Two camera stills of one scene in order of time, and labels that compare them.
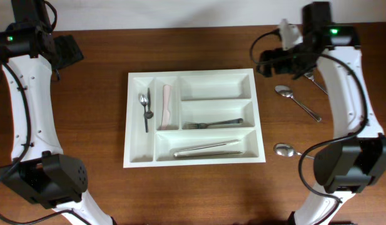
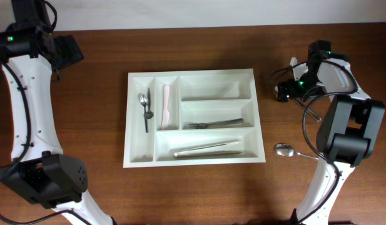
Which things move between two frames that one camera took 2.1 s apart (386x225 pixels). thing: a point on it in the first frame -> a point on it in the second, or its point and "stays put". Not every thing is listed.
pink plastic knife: [166, 114] stays put
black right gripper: [271, 62] -> [282, 92]
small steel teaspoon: [144, 100] stays put
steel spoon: [288, 150] stays put
